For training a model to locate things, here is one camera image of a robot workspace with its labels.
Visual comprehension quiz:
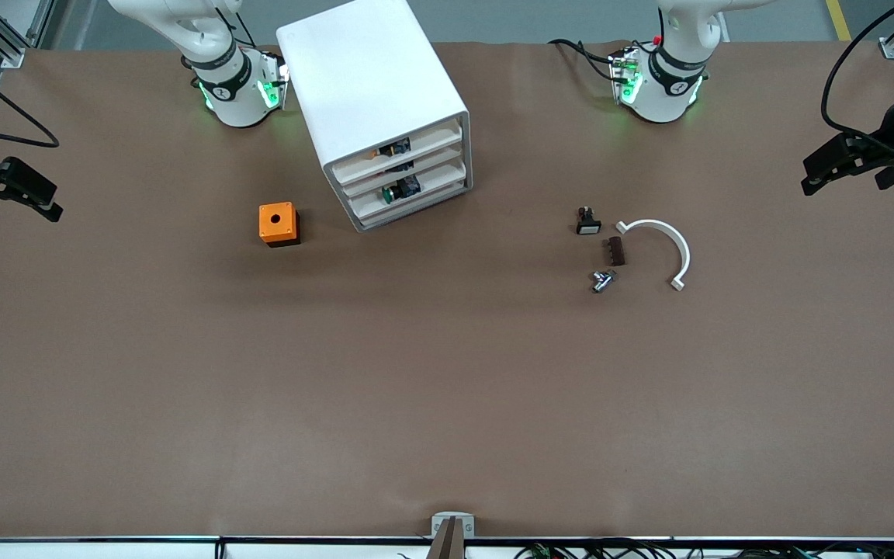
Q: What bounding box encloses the black arm base cable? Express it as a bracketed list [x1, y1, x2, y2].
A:
[548, 39, 620, 80]

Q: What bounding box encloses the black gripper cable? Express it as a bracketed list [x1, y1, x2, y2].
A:
[0, 47, 60, 148]
[821, 0, 894, 144]

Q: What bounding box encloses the orange-capped push button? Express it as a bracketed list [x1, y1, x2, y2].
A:
[372, 137, 414, 161]

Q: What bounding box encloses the black cable bundle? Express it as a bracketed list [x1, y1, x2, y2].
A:
[513, 542, 894, 559]

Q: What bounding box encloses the white drawer cabinet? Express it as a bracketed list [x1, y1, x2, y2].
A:
[276, 0, 473, 233]

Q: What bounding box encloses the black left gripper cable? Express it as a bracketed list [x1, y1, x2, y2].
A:
[821, 0, 894, 144]

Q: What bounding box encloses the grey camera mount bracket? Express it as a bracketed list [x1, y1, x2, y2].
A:
[431, 512, 476, 540]

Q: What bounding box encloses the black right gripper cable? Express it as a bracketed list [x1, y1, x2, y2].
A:
[0, 47, 60, 148]

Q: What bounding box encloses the green-capped push button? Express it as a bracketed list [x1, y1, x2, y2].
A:
[382, 175, 421, 205]

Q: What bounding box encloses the white curved plastic bracket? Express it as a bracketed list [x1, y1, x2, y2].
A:
[616, 219, 691, 292]

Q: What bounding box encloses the brown camera post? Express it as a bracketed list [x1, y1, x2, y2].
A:
[425, 519, 466, 559]

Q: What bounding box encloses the white plastic drawer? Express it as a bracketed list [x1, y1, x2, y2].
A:
[329, 116, 465, 187]
[338, 148, 466, 201]
[346, 167, 470, 220]

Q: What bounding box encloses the brown table cover mat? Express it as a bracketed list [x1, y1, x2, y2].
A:
[0, 40, 894, 540]

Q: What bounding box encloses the orange button enclosure box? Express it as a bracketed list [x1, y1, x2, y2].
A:
[258, 202, 301, 248]

